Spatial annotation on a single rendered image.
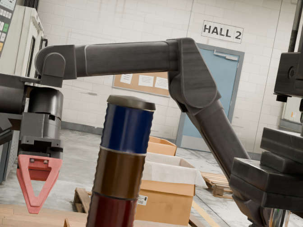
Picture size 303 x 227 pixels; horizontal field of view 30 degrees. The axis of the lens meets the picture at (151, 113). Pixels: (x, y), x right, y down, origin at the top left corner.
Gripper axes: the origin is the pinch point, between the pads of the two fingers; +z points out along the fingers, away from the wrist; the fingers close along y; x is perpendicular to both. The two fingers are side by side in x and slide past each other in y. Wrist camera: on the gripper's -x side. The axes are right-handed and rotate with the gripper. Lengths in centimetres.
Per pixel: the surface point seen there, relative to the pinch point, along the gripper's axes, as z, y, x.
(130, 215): 14.9, 43.9, 6.0
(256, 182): 6.3, 32.6, 22.0
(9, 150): -184, -402, -15
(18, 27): -278, -342, -20
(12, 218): -5.5, -25.9, -3.2
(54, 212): -9.8, -33.3, 5.4
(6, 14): -70, -47, -12
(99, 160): 11.2, 45.3, 3.1
